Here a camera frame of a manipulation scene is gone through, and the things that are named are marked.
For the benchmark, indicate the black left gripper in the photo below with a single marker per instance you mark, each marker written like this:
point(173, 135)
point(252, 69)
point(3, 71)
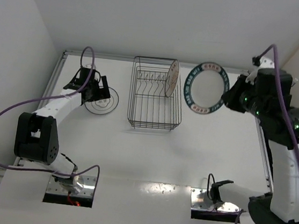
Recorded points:
point(97, 92)

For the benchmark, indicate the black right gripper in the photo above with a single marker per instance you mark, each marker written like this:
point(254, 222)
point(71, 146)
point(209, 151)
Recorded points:
point(231, 95)

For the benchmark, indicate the black line flower plate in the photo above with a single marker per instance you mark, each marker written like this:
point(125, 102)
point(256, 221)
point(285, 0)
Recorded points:
point(104, 106)

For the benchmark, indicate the green rimmed white plate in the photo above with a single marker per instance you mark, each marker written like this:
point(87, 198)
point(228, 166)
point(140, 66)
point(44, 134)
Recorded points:
point(204, 87)

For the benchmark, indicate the orange sunburst ceramic plate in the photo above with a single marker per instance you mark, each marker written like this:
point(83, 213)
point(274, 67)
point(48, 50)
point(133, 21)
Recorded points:
point(172, 77)

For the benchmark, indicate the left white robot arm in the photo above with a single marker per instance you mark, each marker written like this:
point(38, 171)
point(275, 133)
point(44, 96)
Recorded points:
point(37, 134)

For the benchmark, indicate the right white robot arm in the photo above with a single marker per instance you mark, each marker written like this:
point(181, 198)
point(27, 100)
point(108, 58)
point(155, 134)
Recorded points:
point(259, 95)

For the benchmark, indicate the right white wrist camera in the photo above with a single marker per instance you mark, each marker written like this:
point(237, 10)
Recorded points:
point(259, 62)

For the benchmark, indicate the grey wire dish rack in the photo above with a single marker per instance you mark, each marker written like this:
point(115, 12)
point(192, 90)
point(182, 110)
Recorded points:
point(148, 108)

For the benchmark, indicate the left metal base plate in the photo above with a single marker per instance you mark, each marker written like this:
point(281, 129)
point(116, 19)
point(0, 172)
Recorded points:
point(81, 186)

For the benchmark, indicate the metal base plate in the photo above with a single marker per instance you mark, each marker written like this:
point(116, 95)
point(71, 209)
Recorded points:
point(81, 186)
point(201, 203)

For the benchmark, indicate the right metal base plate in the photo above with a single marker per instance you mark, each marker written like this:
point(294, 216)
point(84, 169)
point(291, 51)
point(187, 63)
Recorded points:
point(201, 203)

